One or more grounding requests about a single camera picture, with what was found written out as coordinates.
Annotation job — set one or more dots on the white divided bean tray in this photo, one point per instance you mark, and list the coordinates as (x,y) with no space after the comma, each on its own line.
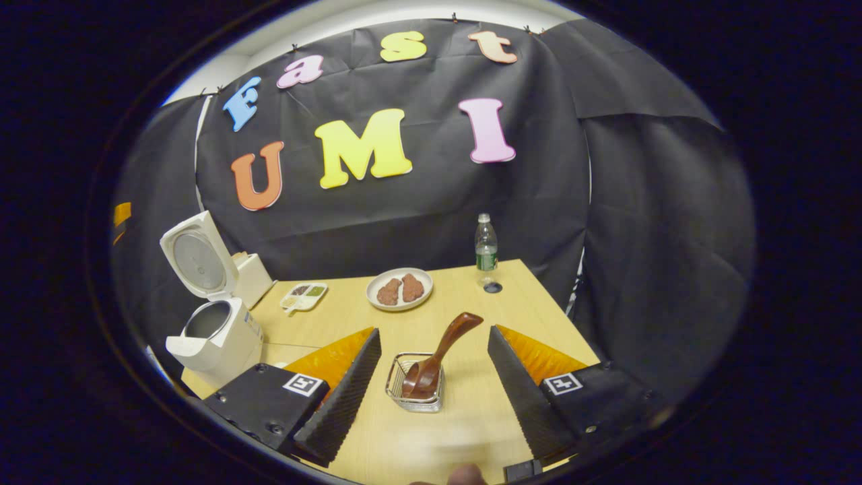
(304,298)

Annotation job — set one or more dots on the brown wooden spoon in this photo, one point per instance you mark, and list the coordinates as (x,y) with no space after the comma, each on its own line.
(441,347)

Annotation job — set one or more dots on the metal mesh chopstick holder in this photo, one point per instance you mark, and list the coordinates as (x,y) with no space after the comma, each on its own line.
(417,404)

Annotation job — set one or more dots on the white round plate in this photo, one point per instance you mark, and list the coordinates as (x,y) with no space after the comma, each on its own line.
(399,306)

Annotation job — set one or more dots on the brown meat piece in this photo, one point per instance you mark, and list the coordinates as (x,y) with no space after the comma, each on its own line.
(388,292)
(412,287)

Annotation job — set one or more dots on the dark bottle cap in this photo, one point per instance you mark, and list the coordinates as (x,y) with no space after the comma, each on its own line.
(493,287)

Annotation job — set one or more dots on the white rice cooker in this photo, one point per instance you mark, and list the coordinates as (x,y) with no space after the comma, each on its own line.
(229,343)

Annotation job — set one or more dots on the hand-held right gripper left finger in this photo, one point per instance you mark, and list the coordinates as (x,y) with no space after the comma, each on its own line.
(343,404)

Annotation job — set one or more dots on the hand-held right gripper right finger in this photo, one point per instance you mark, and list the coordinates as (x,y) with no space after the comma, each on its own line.
(522,404)

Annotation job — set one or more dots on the black backdrop cloth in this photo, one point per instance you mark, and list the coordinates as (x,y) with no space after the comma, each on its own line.
(431,215)

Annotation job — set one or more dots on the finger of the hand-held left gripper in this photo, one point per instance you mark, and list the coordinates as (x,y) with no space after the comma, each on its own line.
(121,215)

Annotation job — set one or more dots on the white toaster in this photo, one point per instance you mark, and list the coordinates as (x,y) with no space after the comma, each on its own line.
(256,279)

